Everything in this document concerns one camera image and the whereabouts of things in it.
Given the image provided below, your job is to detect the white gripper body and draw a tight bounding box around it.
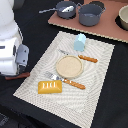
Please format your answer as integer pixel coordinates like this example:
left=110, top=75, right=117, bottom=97
left=0, top=37, right=29, bottom=76

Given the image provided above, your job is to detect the light blue milk carton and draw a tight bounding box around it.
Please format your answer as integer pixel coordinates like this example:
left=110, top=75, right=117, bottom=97
left=74, top=33, right=86, bottom=51

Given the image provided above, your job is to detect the white and blue toy fish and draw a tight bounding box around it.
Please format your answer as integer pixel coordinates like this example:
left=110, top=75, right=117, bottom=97
left=62, top=6, right=74, bottom=12

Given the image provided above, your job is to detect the brown toy sausage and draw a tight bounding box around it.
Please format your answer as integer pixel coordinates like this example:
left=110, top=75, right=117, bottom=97
left=5, top=72, right=30, bottom=80

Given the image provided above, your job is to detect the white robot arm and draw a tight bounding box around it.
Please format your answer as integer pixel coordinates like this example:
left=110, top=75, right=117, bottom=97
left=0, top=0, right=29, bottom=77

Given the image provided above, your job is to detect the round beige plate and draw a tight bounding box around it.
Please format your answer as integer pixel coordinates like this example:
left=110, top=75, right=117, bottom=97
left=56, top=55, right=83, bottom=79

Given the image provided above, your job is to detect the small grey saucepan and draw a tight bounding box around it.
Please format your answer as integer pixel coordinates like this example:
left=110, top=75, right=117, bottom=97
left=38, top=0, right=78, bottom=20

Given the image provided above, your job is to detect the white woven placemat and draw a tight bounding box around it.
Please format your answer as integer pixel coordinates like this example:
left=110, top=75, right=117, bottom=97
left=14, top=31, right=114, bottom=128

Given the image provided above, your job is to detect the large grey pot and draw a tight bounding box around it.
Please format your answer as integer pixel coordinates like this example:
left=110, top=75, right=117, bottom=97
left=77, top=4, right=106, bottom=27

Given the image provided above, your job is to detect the brown wooden board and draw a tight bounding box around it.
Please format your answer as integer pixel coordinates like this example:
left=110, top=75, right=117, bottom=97
left=48, top=0, right=128, bottom=43

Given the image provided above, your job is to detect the beige bowl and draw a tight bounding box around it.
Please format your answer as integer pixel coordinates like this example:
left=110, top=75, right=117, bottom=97
left=119, top=5, right=128, bottom=30

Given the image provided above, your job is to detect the fork with wooden handle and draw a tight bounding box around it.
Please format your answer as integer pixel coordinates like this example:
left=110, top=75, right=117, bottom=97
left=44, top=72, right=85, bottom=89

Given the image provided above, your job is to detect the knife with wooden handle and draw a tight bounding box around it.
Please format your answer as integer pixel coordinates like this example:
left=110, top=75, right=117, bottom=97
left=58, top=49, right=98, bottom=63

